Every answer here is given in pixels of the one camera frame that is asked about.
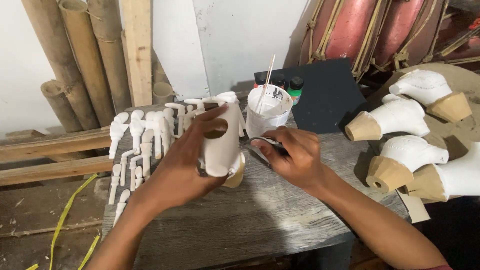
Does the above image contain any long yellow strip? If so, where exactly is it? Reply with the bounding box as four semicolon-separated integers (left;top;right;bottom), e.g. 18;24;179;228
48;173;99;270

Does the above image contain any red drum with ropes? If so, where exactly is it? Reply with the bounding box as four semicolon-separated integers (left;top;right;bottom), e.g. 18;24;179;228
431;0;480;73
370;0;449;74
298;0;393;82

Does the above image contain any short thick bamboo piece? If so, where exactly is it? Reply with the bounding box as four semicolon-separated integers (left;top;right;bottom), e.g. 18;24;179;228
40;79;84;133

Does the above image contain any orange paint bottle black cap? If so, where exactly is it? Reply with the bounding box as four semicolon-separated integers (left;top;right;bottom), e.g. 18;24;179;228
271;73;287;90

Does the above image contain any short yellow strip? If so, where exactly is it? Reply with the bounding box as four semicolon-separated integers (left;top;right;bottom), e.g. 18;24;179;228
77;234;101;270

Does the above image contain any small bamboo stub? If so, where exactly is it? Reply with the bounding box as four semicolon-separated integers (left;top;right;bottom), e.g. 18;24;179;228
151;81;176;106

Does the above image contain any long bamboo pole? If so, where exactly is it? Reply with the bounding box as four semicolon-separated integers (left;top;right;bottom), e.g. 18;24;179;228
87;0;133;114
21;0;101;131
58;0;116;127

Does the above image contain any black board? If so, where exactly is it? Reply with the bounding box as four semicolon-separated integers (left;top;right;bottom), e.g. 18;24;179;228
254;58;367;134

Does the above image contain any green paint bottle black cap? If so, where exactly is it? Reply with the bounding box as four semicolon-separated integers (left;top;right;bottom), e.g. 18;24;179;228
286;76;305;106

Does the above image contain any beige cardboard piece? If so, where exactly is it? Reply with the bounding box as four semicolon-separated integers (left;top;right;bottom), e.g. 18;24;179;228
395;189;431;224

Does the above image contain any thin wooden stick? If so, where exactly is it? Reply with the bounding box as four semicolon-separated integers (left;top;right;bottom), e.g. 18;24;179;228
258;53;277;114

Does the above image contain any person's right hand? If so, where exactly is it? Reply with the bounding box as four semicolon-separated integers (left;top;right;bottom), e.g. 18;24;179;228
250;126;331;196

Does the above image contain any grey sandpaper piece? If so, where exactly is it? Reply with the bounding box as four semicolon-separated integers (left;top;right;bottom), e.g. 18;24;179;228
241;136;290;166

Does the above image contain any group of small white wooden parts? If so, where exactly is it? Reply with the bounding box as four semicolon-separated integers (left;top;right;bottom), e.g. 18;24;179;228
107;91;247;228

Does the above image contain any pale wooden plank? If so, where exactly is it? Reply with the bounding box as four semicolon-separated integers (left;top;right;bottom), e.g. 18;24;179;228
120;0;153;108

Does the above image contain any round wooden board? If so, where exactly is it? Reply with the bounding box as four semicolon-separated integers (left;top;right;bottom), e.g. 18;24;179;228
365;62;480;205

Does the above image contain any white paint cup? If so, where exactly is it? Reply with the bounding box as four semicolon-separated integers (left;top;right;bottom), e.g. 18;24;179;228
245;84;294;139

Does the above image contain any white wooden bird with hole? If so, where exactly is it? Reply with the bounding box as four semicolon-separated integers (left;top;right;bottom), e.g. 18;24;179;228
198;101;247;189

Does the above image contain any person's left hand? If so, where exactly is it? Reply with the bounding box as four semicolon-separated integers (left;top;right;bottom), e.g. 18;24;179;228
144;103;229;211

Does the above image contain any brown wooden beam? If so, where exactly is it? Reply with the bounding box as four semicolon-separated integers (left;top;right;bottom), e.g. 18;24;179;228
0;127;114;163
0;154;114;187

